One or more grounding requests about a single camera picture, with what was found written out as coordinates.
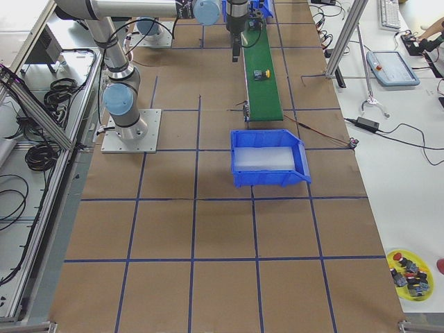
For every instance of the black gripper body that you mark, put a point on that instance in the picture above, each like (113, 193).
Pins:
(234, 24)

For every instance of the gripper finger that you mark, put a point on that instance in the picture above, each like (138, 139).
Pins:
(236, 46)

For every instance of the yellow push button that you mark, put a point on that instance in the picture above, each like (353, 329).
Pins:
(261, 74)

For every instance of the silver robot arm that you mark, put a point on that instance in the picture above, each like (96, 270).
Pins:
(151, 28)
(120, 97)

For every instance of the yellow plate of buttons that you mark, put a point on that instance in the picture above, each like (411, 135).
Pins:
(411, 276)

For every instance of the left blue plastic bin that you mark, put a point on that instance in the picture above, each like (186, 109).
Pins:
(265, 6)

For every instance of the blue plastic bin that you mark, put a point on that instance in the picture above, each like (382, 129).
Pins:
(270, 138)
(265, 6)

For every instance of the green conveyor belt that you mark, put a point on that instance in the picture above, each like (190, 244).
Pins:
(263, 100)

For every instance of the white foam pad right bin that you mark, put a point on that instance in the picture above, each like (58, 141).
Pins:
(263, 159)

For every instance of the right blue plastic bin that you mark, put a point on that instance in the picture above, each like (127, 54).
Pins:
(270, 138)

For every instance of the grabber reaching tool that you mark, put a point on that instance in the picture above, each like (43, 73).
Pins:
(371, 101)

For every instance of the white keyboard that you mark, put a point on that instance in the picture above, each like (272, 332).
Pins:
(389, 15)

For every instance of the teach pendant tablet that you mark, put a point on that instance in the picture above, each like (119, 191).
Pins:
(391, 69)

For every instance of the black power adapter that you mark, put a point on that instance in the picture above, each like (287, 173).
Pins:
(367, 124)

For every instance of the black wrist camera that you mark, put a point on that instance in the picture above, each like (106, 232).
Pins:
(255, 11)

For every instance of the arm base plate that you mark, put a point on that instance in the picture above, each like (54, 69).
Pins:
(160, 38)
(140, 138)

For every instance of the aluminium frame post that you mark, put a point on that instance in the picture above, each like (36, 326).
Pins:
(356, 11)

